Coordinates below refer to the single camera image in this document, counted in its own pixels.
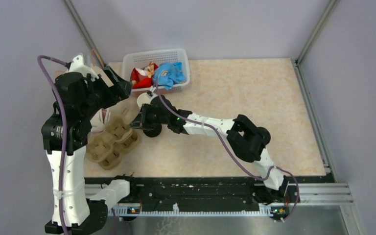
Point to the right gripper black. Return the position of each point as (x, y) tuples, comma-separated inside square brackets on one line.
[(141, 120)]

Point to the red cloth toy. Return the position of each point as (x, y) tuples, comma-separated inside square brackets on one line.
[(143, 78)]

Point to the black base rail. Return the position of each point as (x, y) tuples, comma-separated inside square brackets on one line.
[(203, 194)]

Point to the white wrapped straws bundle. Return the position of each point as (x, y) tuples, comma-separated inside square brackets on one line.
[(100, 119)]

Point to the black lid stack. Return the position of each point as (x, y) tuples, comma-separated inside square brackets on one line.
[(154, 131)]

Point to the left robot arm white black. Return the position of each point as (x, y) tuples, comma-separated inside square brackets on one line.
[(80, 93)]

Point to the stack of paper cups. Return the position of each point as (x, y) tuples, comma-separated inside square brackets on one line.
[(142, 99)]

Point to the brown pulp cup carrier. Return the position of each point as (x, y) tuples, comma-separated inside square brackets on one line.
[(109, 147)]

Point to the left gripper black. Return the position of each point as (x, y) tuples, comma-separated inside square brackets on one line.
[(121, 89)]

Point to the blue cloth toy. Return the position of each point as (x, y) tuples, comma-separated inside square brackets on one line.
[(169, 74)]

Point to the black cup lid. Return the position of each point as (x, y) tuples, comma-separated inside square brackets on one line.
[(266, 136)]

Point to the beige paper bag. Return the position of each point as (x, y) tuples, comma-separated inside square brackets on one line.
[(94, 61)]

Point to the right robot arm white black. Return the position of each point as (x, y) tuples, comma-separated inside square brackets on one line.
[(243, 141)]

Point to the white plastic basket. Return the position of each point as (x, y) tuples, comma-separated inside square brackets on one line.
[(142, 59)]

